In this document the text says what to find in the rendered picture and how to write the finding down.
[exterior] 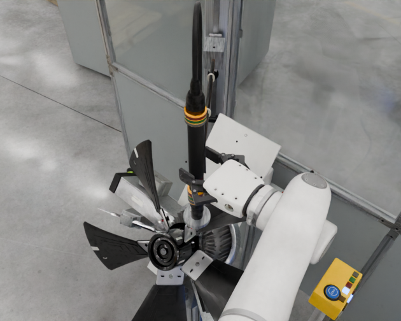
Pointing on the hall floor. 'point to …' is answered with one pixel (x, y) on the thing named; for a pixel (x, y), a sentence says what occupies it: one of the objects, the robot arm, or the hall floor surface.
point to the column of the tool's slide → (225, 52)
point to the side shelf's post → (247, 246)
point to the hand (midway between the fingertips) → (196, 164)
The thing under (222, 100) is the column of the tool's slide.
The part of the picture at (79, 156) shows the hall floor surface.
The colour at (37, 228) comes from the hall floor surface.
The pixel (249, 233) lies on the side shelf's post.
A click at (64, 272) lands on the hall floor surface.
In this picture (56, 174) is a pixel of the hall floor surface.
